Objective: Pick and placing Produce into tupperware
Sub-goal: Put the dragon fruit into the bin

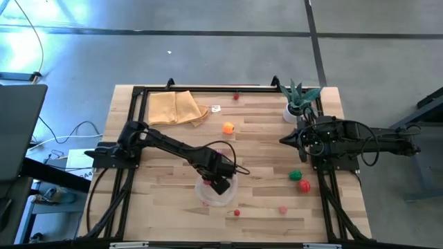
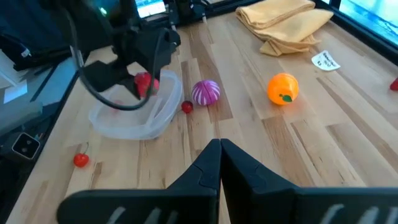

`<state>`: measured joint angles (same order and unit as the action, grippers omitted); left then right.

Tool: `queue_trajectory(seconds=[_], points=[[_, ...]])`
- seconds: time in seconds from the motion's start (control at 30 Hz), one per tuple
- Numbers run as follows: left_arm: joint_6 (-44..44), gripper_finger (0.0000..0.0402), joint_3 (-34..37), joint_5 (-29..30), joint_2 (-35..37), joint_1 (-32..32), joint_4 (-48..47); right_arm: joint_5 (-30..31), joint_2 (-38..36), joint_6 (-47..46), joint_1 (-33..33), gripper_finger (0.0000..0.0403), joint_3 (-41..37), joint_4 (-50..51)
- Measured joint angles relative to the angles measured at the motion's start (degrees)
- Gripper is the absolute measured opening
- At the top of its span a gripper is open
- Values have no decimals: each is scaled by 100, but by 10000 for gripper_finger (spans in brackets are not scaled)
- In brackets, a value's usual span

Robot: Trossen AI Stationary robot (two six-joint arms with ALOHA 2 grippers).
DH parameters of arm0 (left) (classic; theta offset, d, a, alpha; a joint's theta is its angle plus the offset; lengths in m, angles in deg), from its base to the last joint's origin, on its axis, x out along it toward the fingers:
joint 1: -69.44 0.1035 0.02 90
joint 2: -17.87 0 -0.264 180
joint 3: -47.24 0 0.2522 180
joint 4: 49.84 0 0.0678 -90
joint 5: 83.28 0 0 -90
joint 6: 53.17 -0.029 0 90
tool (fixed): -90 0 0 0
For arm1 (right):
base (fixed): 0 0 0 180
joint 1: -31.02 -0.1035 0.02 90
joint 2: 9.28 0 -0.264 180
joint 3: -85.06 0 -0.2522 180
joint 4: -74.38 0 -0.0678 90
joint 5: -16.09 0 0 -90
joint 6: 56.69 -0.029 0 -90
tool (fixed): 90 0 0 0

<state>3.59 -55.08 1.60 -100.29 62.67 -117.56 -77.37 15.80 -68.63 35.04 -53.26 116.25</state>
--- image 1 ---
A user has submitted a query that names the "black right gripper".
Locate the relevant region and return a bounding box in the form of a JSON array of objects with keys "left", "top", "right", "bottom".
[{"left": 279, "top": 127, "right": 314, "bottom": 163}]

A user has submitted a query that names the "clear plastic tupperware container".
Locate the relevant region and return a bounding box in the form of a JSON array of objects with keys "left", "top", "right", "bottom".
[{"left": 194, "top": 172, "right": 239, "bottom": 208}]

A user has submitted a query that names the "yellow folded cloth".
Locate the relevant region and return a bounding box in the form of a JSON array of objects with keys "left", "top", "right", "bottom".
[{"left": 148, "top": 90, "right": 210, "bottom": 127}]

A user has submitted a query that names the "silver aluminium extrusion piece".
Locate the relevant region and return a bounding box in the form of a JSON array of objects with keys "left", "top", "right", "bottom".
[
  {"left": 302, "top": 243, "right": 342, "bottom": 249},
  {"left": 109, "top": 241, "right": 150, "bottom": 249}
]

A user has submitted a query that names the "white cardboard box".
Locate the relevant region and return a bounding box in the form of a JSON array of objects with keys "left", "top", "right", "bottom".
[{"left": 64, "top": 148, "right": 95, "bottom": 181}]

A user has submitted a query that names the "dark grey desk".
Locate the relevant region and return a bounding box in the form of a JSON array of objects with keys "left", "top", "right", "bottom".
[{"left": 0, "top": 84, "right": 48, "bottom": 243}]

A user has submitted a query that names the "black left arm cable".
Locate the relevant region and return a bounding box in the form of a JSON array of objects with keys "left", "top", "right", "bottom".
[{"left": 193, "top": 140, "right": 251, "bottom": 176}]

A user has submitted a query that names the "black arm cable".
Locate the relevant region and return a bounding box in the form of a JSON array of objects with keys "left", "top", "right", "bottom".
[
  {"left": 297, "top": 119, "right": 381, "bottom": 167},
  {"left": 193, "top": 140, "right": 251, "bottom": 176}
]

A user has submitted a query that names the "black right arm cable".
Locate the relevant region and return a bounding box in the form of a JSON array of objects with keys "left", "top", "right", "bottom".
[{"left": 297, "top": 119, "right": 381, "bottom": 167}]

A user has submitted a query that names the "black aluminium table frame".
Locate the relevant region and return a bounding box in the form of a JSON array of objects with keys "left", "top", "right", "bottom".
[{"left": 78, "top": 75, "right": 373, "bottom": 249}]

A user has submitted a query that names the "white floor cable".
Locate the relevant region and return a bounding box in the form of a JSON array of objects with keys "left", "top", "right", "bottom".
[{"left": 29, "top": 133, "right": 104, "bottom": 150}]

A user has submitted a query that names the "yellow floor cable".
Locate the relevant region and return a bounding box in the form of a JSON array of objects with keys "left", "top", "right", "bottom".
[{"left": 13, "top": 0, "right": 45, "bottom": 84}]

